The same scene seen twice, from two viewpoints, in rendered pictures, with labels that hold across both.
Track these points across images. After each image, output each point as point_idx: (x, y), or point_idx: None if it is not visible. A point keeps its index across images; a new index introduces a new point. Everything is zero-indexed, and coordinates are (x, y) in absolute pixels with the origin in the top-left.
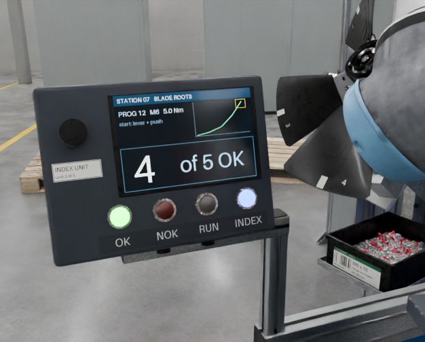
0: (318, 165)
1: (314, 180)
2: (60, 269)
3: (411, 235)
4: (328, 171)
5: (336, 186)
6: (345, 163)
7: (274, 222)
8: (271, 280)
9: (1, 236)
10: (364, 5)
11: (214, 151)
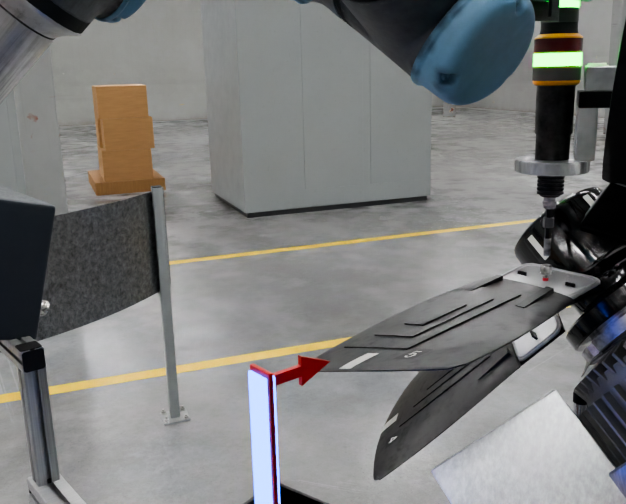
0: (410, 395)
1: (391, 415)
2: None
3: None
4: (403, 411)
5: (384, 440)
6: (421, 410)
7: (15, 351)
8: (23, 415)
9: (572, 386)
10: None
11: None
